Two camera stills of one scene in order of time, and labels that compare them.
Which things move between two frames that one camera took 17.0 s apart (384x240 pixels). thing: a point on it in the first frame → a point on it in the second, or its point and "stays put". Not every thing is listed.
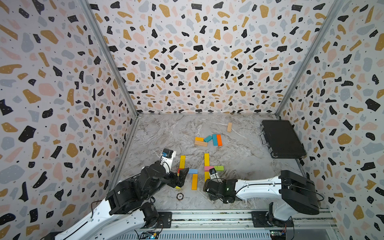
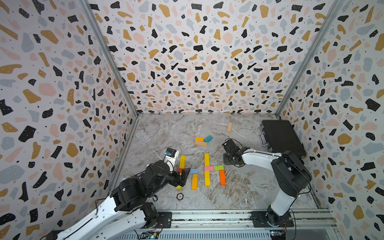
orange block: x=219 y=141 → x=222 y=177
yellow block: x=207 y=159 stays put
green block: x=219 y=168 stays put
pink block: x=207 y=168 stays put
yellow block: x=182 y=161 stays put
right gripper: x=212 y=198 → x=225 y=162
